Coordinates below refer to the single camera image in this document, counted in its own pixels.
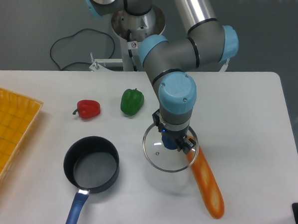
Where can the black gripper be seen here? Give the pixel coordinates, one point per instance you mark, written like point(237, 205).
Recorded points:
point(174, 133)

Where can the glass lid blue knob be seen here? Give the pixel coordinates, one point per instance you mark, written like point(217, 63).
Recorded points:
point(161, 153)

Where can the dark saucepan blue handle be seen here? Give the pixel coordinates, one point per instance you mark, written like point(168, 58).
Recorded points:
point(92, 165)

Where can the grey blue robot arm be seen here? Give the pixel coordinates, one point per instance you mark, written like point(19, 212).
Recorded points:
point(176, 91)

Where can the green bell pepper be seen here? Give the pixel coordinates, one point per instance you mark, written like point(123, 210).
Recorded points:
point(132, 101)

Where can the orange baguette bread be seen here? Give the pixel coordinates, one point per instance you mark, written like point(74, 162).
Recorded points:
point(210, 192)

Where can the red bell pepper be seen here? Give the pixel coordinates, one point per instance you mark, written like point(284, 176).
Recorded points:
point(87, 109)

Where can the yellow woven basket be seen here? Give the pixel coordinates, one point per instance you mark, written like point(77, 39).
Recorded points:
point(17, 114)

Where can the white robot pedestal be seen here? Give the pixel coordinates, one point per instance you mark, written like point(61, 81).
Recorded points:
point(144, 47)

